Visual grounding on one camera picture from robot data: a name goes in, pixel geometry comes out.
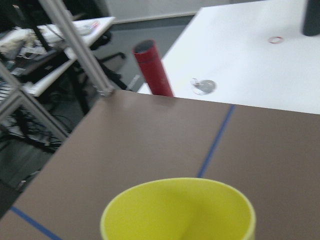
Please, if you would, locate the yellow cup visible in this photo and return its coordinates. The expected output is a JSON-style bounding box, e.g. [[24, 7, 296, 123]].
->
[[100, 177, 257, 240]]

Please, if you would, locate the round metal clip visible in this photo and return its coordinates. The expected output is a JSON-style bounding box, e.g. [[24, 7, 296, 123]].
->
[[190, 78, 217, 96]]

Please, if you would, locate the red cylindrical bottle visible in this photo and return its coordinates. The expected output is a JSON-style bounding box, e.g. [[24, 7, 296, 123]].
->
[[132, 39, 174, 97]]

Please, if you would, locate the red rubber band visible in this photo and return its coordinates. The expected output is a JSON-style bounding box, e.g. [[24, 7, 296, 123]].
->
[[267, 36, 284, 44]]

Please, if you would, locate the dark grey bottle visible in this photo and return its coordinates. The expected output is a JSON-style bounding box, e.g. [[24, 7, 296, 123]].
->
[[302, 0, 320, 37]]

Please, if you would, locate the aluminium frame post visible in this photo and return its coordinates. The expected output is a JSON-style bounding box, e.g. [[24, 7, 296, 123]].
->
[[39, 0, 115, 97]]

